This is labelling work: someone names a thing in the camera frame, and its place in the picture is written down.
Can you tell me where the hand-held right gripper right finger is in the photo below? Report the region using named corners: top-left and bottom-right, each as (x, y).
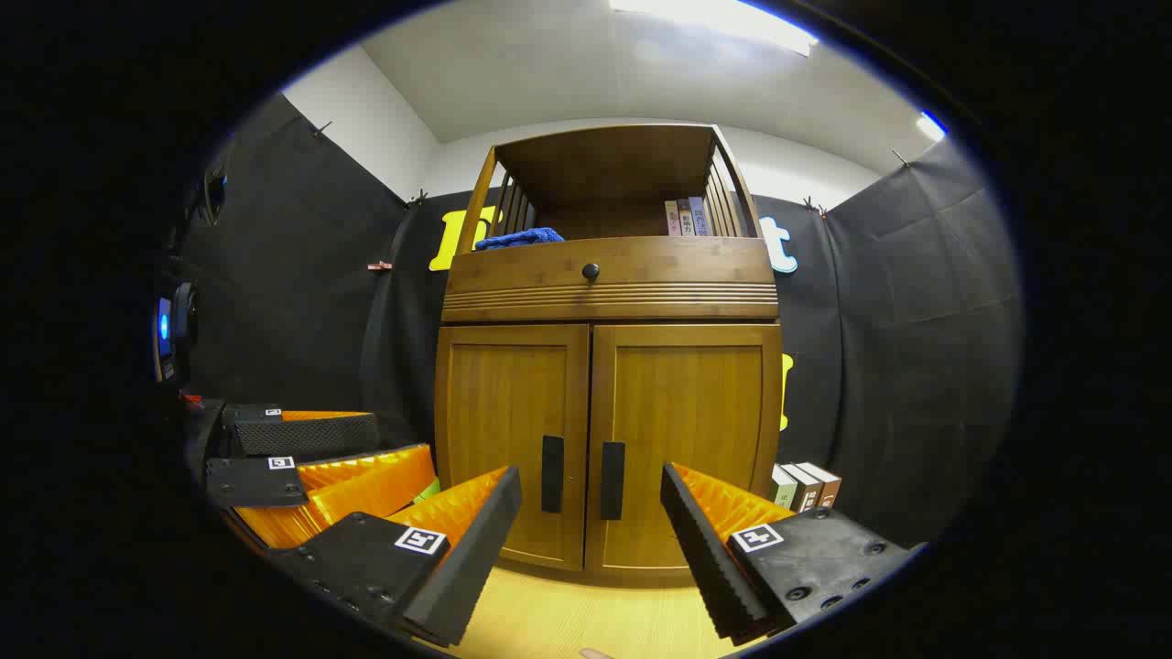
top-left (659, 461), bottom-right (919, 643)

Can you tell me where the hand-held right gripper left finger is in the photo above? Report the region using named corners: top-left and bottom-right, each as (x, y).
top-left (266, 465), bottom-right (524, 649)

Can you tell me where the black door handle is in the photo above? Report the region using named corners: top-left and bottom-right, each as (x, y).
top-left (540, 435), bottom-right (566, 514)
top-left (600, 441), bottom-right (627, 522)

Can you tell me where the wooden shoe cabinet door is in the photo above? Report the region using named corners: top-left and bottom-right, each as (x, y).
top-left (586, 322), bottom-right (785, 579)
top-left (435, 324), bottom-right (591, 571)

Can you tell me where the wooden double-door shoe cabinet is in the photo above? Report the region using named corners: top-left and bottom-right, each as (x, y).
top-left (433, 124), bottom-right (786, 587)

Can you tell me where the wooden cabinet drawer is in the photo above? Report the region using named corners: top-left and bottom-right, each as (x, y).
top-left (441, 235), bottom-right (780, 322)

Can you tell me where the white spine book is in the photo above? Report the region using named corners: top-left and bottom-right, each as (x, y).
top-left (781, 462), bottom-right (823, 513)

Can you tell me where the black backdrop cloth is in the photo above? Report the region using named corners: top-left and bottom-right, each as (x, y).
top-left (179, 92), bottom-right (1025, 550)

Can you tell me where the blue cloth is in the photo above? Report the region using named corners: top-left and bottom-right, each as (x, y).
top-left (473, 226), bottom-right (567, 253)

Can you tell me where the large ceiling light panel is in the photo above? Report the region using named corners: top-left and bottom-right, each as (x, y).
top-left (609, 0), bottom-right (819, 58)

